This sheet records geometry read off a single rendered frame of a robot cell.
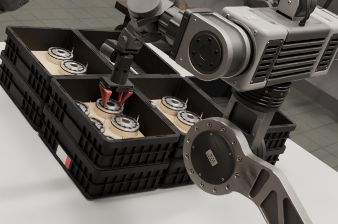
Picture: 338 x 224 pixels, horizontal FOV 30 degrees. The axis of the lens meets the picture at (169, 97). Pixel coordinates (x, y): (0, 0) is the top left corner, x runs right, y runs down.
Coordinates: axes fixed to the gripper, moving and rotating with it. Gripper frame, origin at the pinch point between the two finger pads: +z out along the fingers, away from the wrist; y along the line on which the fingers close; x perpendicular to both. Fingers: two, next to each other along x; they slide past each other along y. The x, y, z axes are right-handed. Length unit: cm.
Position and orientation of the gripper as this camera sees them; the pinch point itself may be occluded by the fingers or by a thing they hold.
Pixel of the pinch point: (111, 103)
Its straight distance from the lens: 227.3
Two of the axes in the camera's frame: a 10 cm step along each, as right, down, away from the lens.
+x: 5.0, 4.8, -7.2
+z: -2.8, 8.8, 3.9
